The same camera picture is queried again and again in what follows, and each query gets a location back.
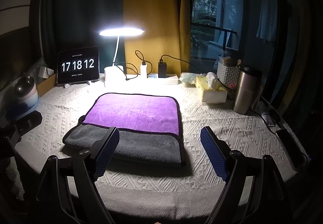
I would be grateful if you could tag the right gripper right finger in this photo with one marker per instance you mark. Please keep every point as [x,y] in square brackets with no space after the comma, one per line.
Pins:
[254,188]

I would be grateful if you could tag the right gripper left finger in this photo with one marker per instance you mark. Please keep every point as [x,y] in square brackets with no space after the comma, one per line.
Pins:
[86,166]

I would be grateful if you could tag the purple and grey towel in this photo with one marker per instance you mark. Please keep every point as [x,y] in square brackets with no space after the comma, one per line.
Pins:
[150,127]

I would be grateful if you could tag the white textured tablecloth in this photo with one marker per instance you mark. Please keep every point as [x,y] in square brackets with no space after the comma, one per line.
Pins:
[154,175]

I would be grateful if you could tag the stainless steel tumbler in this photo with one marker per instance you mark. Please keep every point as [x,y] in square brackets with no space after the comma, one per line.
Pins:
[245,90]

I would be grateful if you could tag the white tablet stand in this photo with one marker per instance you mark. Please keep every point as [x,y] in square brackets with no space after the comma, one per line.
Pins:
[67,85]

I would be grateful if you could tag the cardboard box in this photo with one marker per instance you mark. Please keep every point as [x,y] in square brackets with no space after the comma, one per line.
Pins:
[46,85]

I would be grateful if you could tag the yellow tissue box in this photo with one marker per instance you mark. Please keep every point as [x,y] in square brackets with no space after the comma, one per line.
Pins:
[211,91]

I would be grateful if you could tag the white lattice basket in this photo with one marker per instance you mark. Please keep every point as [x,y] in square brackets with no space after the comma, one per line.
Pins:
[227,75]

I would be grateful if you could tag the white desk lamp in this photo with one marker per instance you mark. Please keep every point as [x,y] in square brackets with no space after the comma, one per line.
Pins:
[116,72]

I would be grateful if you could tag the tablet showing clock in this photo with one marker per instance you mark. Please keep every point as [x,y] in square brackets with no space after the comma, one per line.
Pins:
[78,65]

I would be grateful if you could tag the pale green plastic packet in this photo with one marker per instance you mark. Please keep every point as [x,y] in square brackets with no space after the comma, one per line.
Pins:
[190,78]

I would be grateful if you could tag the white charger block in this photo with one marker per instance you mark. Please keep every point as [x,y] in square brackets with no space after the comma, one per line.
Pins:
[143,70]

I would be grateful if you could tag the black charger block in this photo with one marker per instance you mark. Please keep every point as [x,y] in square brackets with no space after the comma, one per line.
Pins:
[162,69]

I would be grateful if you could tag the hanging white garment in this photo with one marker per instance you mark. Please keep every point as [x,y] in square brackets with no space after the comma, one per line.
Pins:
[267,25]

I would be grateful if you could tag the dark green curtain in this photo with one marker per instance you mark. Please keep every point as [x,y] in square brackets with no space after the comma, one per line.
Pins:
[73,24]

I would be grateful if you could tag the yellow curtain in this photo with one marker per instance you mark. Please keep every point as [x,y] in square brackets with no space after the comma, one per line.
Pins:
[167,26]

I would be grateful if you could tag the white wall adapter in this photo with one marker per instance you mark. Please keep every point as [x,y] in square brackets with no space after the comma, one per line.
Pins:
[45,72]

